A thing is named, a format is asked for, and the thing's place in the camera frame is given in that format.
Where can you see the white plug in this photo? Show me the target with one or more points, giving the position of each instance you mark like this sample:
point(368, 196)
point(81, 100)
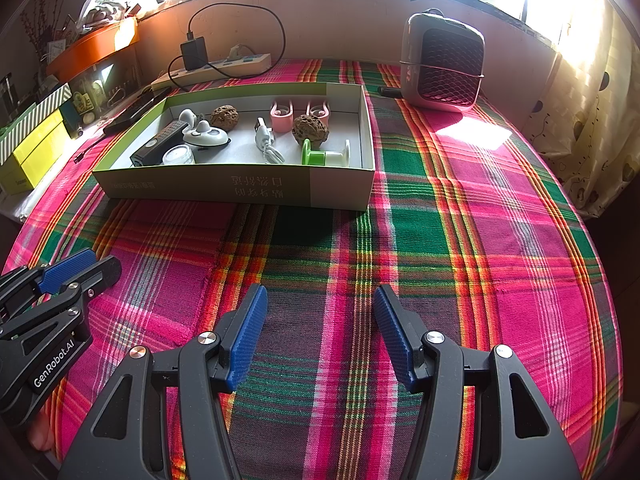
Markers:
point(235, 53)

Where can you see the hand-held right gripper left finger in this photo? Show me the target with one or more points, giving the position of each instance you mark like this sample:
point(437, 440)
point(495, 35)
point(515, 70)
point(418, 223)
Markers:
point(245, 340)

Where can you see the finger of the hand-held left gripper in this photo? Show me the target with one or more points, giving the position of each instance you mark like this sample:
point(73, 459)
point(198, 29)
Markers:
point(70, 266)
point(102, 272)

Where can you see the small white jar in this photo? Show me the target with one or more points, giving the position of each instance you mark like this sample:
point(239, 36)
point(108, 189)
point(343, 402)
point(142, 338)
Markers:
point(178, 155)

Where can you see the black remote control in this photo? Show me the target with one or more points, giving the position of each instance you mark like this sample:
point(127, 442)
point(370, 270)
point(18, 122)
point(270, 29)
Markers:
point(155, 144)

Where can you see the black phone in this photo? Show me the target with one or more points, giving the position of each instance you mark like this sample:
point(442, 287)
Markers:
point(130, 110)

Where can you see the brown walnut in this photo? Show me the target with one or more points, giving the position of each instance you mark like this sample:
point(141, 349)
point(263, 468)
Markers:
point(222, 115)
point(310, 129)

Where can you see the grey saucer-shaped gadget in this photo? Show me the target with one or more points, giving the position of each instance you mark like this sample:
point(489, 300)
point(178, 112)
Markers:
point(205, 134)

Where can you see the plastic bag pile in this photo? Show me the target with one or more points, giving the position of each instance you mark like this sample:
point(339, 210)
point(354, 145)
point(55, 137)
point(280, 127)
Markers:
point(105, 5)

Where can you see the green cardboard box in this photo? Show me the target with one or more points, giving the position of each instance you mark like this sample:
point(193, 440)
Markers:
point(225, 187)

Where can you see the orange tray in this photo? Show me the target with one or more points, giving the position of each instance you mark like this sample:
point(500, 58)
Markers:
point(95, 47)

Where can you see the beige power strip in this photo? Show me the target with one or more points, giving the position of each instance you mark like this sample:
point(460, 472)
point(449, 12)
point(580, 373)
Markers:
point(240, 65)

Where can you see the black power adapter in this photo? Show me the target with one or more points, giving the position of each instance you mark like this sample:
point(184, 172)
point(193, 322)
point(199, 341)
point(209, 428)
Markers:
point(193, 54)

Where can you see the dried branch twigs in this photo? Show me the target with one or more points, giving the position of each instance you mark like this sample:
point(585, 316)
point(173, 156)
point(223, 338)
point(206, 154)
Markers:
point(45, 15)

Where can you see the green white suction knob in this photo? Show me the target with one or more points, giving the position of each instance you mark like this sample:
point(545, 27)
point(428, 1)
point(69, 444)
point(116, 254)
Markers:
point(307, 152)

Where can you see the cream patterned curtain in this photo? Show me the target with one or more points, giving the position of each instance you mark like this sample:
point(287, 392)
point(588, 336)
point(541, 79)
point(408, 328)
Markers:
point(590, 110)

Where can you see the striped box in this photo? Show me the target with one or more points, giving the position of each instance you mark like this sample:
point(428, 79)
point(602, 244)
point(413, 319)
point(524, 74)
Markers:
point(35, 115)

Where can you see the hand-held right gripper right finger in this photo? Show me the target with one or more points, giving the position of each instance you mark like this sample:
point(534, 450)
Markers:
point(395, 340)

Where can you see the grey portable heater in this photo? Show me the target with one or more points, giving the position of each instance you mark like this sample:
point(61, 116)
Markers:
point(440, 60)

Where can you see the small green packet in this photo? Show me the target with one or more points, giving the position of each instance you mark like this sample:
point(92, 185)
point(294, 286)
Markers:
point(84, 100)

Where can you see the pink clip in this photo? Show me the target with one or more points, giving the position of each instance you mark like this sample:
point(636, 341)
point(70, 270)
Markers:
point(318, 110)
point(282, 115)

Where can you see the person's left hand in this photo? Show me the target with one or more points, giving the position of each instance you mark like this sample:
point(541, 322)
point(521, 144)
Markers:
point(41, 438)

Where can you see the white round knob hook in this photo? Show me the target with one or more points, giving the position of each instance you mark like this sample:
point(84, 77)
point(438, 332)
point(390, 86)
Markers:
point(187, 116)

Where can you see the yellow box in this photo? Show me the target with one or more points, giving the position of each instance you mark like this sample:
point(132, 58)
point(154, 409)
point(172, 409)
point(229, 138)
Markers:
point(35, 160)

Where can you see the plaid blanket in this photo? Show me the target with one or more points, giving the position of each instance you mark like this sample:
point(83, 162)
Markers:
point(400, 235)

